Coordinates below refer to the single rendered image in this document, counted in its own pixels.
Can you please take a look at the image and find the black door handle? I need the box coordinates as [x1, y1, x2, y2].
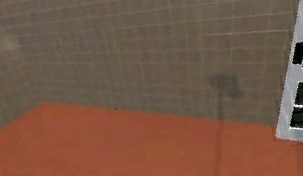
[288, 41, 303, 67]

